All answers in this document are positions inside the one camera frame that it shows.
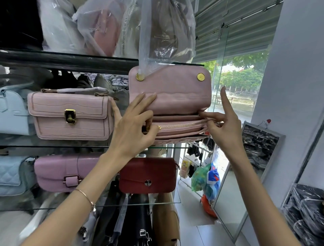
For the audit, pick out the person's right hand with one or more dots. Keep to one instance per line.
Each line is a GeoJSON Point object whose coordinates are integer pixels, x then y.
{"type": "Point", "coordinates": [227, 134]}

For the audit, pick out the person's left hand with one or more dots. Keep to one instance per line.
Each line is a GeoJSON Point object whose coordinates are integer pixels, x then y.
{"type": "Point", "coordinates": [127, 134]}

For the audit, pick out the person's left thumb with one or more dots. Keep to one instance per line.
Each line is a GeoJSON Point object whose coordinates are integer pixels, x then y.
{"type": "Point", "coordinates": [153, 134]}

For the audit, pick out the person's left little finger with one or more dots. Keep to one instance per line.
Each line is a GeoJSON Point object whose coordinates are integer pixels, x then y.
{"type": "Point", "coordinates": [116, 110]}

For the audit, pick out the person's left middle finger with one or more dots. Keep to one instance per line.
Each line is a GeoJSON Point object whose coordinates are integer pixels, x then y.
{"type": "Point", "coordinates": [146, 102]}

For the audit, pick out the pink flap handbag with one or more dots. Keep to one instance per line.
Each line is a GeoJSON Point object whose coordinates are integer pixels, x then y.
{"type": "Point", "coordinates": [177, 93]}

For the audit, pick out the person's left forearm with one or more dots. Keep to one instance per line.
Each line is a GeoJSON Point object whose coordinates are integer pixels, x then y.
{"type": "Point", "coordinates": [83, 197]}

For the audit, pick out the person's right forearm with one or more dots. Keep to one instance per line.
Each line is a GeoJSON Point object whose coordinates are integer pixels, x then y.
{"type": "Point", "coordinates": [258, 197]}

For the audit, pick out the pile of shoes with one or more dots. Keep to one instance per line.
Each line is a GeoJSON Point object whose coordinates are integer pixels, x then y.
{"type": "Point", "coordinates": [101, 81]}

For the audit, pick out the red handbag silver stud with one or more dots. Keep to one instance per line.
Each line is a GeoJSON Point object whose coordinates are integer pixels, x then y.
{"type": "Point", "coordinates": [141, 172]}

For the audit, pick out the yellow packet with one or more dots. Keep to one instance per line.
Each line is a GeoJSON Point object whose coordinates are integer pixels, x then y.
{"type": "Point", "coordinates": [184, 168]}

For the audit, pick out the white display rack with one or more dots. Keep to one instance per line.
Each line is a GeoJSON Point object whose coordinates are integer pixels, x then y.
{"type": "Point", "coordinates": [196, 158]}

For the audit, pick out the green plastic bag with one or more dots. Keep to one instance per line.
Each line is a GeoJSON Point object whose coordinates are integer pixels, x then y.
{"type": "Point", "coordinates": [198, 178]}

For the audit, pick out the pink croc handbag gold clasp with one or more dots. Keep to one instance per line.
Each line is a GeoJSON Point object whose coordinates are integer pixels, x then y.
{"type": "Point", "coordinates": [50, 124]}

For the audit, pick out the glass shelf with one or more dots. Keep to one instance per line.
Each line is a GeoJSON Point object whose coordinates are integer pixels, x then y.
{"type": "Point", "coordinates": [50, 146]}
{"type": "Point", "coordinates": [151, 203]}

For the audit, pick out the black shelf board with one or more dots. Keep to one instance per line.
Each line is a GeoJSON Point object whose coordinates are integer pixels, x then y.
{"type": "Point", "coordinates": [63, 60]}

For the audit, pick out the brown bag in clear plastic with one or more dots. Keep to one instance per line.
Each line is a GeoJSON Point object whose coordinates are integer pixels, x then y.
{"type": "Point", "coordinates": [167, 33]}

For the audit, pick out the blue plastic bag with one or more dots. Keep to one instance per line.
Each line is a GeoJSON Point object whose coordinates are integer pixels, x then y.
{"type": "Point", "coordinates": [212, 185]}

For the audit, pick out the pink bag in clear plastic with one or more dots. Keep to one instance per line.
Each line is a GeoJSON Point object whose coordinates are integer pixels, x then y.
{"type": "Point", "coordinates": [106, 30]}

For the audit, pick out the mauve handbag with buckle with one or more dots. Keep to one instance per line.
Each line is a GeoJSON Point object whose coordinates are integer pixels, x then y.
{"type": "Point", "coordinates": [53, 172]}

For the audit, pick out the black handbag silver buckle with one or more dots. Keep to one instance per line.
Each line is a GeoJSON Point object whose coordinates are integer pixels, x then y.
{"type": "Point", "coordinates": [136, 223]}

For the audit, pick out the orange plastic bag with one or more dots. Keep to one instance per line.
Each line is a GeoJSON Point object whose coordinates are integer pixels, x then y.
{"type": "Point", "coordinates": [207, 206]}

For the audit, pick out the tan leather handbag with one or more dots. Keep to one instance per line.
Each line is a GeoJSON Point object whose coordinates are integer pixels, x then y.
{"type": "Point", "coordinates": [165, 225]}

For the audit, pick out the green trees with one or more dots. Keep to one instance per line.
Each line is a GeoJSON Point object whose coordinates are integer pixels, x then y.
{"type": "Point", "coordinates": [243, 76]}

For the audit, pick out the white bag in plastic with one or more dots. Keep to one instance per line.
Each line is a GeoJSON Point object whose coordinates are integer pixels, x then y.
{"type": "Point", "coordinates": [58, 27]}

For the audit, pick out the light blue smooth handbag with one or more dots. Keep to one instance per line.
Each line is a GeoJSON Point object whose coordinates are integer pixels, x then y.
{"type": "Point", "coordinates": [14, 114]}

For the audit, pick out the silver framed mirror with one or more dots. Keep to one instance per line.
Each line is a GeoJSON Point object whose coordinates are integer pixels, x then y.
{"type": "Point", "coordinates": [232, 202]}

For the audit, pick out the red heart ornament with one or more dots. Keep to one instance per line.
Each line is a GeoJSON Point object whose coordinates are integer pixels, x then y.
{"type": "Point", "coordinates": [267, 121]}

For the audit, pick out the grey roller shutter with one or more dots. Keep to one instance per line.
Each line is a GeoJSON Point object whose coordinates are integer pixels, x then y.
{"type": "Point", "coordinates": [240, 25]}

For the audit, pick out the light blue quilted handbag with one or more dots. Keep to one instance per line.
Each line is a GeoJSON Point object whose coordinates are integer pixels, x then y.
{"type": "Point", "coordinates": [12, 174]}

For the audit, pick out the pile of black wrapped bags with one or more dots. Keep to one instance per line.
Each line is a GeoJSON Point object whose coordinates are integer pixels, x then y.
{"type": "Point", "coordinates": [306, 213]}

